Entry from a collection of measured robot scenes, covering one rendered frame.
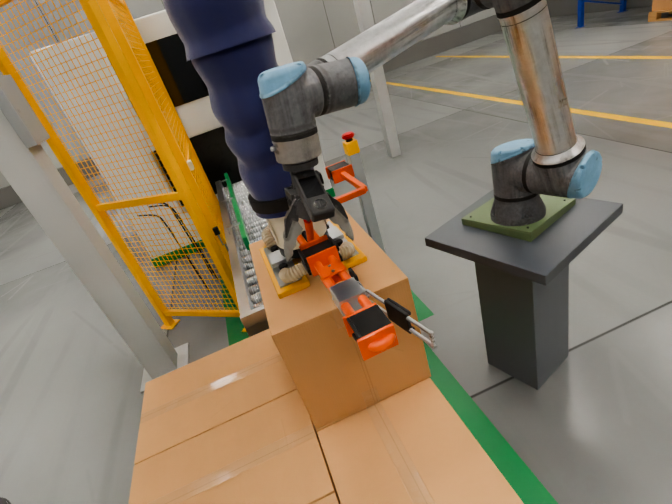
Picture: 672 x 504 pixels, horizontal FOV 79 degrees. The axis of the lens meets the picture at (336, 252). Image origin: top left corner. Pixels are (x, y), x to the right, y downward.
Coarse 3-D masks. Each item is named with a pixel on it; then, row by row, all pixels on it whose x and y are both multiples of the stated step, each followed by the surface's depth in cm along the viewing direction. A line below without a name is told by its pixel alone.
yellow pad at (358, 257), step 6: (330, 222) 149; (336, 240) 130; (342, 240) 130; (348, 240) 135; (354, 246) 130; (354, 252) 126; (360, 252) 126; (348, 258) 125; (354, 258) 124; (360, 258) 123; (366, 258) 124; (348, 264) 123; (354, 264) 123
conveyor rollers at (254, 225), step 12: (228, 192) 357; (240, 192) 350; (228, 204) 332; (240, 204) 326; (252, 216) 296; (252, 228) 274; (264, 228) 273; (240, 240) 263; (252, 240) 257; (240, 252) 248; (252, 264) 232; (252, 276) 219; (252, 288) 209; (252, 300) 201
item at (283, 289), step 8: (264, 248) 146; (272, 248) 138; (264, 256) 142; (280, 264) 127; (288, 264) 131; (272, 272) 131; (272, 280) 127; (280, 280) 124; (296, 280) 122; (304, 280) 121; (280, 288) 121; (288, 288) 120; (296, 288) 120; (280, 296) 120
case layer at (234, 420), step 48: (192, 384) 160; (240, 384) 153; (288, 384) 146; (432, 384) 129; (144, 432) 146; (192, 432) 140; (240, 432) 134; (288, 432) 129; (336, 432) 124; (384, 432) 119; (432, 432) 115; (144, 480) 129; (192, 480) 124; (240, 480) 119; (288, 480) 115; (336, 480) 111; (384, 480) 108; (432, 480) 104; (480, 480) 101
